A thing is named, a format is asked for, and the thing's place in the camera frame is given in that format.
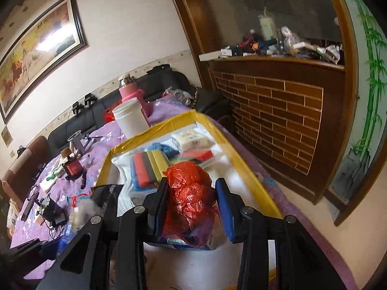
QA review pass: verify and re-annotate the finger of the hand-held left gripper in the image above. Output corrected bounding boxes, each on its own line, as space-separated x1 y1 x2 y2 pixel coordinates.
90 183 124 218

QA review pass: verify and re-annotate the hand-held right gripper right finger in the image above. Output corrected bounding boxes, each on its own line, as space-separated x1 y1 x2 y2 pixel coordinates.
215 178 348 290

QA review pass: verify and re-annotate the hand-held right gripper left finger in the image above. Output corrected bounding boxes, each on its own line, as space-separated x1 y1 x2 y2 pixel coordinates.
36 176 170 290

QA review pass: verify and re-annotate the pack of colourful cloths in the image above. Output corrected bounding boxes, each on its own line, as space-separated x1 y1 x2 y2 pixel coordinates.
111 148 171 194

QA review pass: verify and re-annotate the yellow cardboard box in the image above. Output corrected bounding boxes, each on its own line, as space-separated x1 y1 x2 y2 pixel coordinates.
95 109 283 290

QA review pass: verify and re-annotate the blue towel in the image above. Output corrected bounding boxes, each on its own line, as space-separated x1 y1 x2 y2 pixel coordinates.
147 142 179 158

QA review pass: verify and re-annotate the black mechanical device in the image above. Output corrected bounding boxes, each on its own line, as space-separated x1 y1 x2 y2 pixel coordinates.
33 195 68 227

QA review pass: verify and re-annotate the dark bottle red label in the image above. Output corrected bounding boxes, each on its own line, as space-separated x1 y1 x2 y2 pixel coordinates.
60 146 83 182

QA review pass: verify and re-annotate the purple floral tablecloth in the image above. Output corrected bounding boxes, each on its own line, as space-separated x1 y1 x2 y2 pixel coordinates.
9 97 360 290

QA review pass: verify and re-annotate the black phone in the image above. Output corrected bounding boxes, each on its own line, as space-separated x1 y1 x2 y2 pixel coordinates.
20 186 40 221

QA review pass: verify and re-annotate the white work glove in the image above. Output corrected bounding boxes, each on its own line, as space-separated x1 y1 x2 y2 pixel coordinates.
39 163 64 191

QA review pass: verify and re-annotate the small tripod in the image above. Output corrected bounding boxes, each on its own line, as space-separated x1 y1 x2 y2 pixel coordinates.
82 133 105 150

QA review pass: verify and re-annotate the red packet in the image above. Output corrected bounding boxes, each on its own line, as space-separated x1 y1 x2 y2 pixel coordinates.
181 149 215 164

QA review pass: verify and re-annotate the clear plastic cup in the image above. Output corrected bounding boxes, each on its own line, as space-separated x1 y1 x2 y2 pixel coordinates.
68 130 85 154

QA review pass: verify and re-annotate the black sofa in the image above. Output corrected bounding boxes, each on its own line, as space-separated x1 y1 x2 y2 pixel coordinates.
48 65 230 158

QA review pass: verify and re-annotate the white soap packet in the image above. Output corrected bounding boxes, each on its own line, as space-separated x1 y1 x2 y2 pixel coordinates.
171 129 212 152

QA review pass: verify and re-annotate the brown chair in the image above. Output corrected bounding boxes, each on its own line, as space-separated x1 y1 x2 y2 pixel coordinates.
0 136 50 215

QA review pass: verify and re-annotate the white plastic jar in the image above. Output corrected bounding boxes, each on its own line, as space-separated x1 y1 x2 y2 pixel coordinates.
112 97 151 139

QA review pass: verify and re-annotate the wooden brick-pattern cabinet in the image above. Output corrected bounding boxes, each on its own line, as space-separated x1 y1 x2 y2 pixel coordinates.
163 0 363 227

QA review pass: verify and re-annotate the pink thermos bottle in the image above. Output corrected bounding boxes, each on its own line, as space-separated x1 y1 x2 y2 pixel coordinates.
118 74 142 100

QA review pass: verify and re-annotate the clear plastic bag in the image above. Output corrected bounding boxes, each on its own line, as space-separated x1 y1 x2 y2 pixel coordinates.
163 87 197 108

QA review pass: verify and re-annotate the black bag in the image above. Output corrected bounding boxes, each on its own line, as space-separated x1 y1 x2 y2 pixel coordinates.
147 64 171 74

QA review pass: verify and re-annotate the flat white box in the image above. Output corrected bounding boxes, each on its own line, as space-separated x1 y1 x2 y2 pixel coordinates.
199 50 229 62

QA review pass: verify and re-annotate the pile of small clutter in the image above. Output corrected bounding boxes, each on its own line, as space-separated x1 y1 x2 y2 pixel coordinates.
221 26 345 65

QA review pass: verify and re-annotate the white green tumbler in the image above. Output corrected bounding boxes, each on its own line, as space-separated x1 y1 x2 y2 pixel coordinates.
258 7 277 41

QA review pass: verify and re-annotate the bamboo painted glass panel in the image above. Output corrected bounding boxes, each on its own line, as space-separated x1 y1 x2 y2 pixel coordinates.
328 0 387 209

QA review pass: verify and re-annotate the framed wall painting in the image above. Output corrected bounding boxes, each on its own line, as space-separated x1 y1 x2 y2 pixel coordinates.
0 0 89 124

